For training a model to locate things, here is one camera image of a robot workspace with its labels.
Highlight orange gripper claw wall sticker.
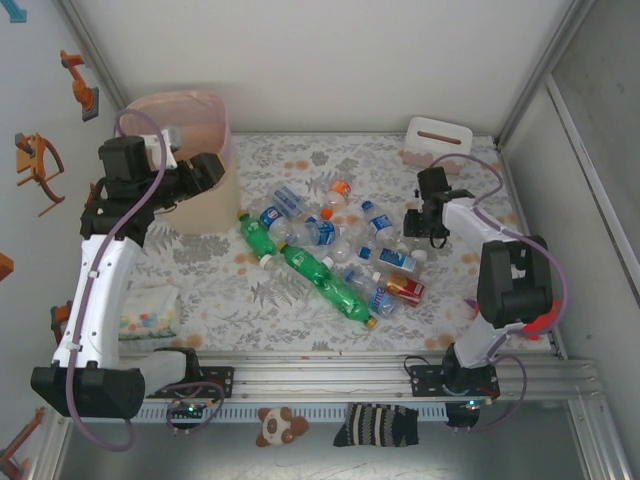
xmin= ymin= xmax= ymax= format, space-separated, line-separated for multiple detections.
xmin=13 ymin=132 xmax=67 ymax=219

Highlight long clear bottle white cap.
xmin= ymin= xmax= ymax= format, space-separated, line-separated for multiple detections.
xmin=258 ymin=253 xmax=309 ymax=296

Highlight floral table cloth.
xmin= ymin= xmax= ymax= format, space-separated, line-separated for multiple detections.
xmin=107 ymin=132 xmax=566 ymax=357

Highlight aluminium frame post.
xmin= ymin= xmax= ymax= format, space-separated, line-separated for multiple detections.
xmin=53 ymin=0 xmax=132 ymax=109
xmin=494 ymin=0 xmax=596 ymax=149

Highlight black striped knit sock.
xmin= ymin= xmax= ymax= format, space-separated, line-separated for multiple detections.
xmin=332 ymin=402 xmax=421 ymax=449

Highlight small circuit board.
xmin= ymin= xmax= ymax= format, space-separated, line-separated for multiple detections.
xmin=446 ymin=399 xmax=489 ymax=429
xmin=167 ymin=399 xmax=207 ymax=420

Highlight green bottle with white logo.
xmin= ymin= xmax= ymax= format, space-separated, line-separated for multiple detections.
xmin=277 ymin=240 xmax=335 ymax=291

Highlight beige mesh waste bin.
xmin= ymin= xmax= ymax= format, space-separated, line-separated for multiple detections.
xmin=119 ymin=89 xmax=241 ymax=236

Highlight red plastic toy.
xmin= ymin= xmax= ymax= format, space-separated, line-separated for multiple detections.
xmin=463 ymin=296 xmax=564 ymax=342

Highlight aluminium frame rail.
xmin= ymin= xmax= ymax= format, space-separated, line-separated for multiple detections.
xmin=48 ymin=349 xmax=599 ymax=401

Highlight white slotted cable duct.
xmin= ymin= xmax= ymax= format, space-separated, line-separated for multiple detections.
xmin=69 ymin=403 xmax=449 ymax=422

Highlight red orange juice carton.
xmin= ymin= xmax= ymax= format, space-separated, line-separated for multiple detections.
xmin=383 ymin=272 xmax=427 ymax=308

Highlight short green soda bottle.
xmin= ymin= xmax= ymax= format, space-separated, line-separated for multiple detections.
xmin=235 ymin=208 xmax=279 ymax=257

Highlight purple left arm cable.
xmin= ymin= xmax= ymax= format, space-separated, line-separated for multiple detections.
xmin=64 ymin=109 xmax=222 ymax=452

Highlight grey metal side panel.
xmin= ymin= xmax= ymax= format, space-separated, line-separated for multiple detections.
xmin=544 ymin=0 xmax=640 ymax=321

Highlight clear bottle orange label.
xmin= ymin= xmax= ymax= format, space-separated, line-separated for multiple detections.
xmin=319 ymin=178 xmax=354 ymax=221

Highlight white wet wipes pack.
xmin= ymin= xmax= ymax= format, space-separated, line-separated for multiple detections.
xmin=118 ymin=284 xmax=182 ymax=342

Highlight white tissue box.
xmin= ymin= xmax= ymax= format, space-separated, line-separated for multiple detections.
xmin=399 ymin=116 xmax=474 ymax=175

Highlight crushed green bottle gold cap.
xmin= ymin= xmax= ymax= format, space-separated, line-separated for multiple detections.
xmin=317 ymin=277 xmax=380 ymax=331

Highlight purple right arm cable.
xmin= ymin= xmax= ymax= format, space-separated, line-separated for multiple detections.
xmin=429 ymin=152 xmax=569 ymax=434

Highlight blue cap bottle blue label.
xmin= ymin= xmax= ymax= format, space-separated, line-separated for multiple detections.
xmin=359 ymin=199 xmax=401 ymax=246

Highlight clear bottle round blue logo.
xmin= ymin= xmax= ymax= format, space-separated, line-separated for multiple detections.
xmin=258 ymin=203 xmax=296 ymax=241

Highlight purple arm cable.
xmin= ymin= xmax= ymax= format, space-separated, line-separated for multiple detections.
xmin=64 ymin=109 xmax=222 ymax=452
xmin=429 ymin=152 xmax=569 ymax=434

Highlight crushed clear bottle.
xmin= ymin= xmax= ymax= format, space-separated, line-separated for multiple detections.
xmin=394 ymin=232 xmax=429 ymax=262

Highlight brown white plush toy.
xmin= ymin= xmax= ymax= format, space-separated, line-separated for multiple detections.
xmin=254 ymin=406 xmax=311 ymax=449

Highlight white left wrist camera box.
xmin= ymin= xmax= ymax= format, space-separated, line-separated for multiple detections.
xmin=141 ymin=124 xmax=182 ymax=171

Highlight bottle blue and white label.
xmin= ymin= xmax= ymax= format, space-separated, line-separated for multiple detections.
xmin=357 ymin=246 xmax=420 ymax=274

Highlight small clear bottle white cap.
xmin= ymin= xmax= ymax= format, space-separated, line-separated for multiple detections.
xmin=324 ymin=239 xmax=361 ymax=274

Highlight crushed bottle blue striped label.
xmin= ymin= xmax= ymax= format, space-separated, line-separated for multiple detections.
xmin=271 ymin=183 xmax=307 ymax=219

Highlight clear bottle dark blue label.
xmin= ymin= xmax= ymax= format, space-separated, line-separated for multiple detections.
xmin=304 ymin=217 xmax=346 ymax=247

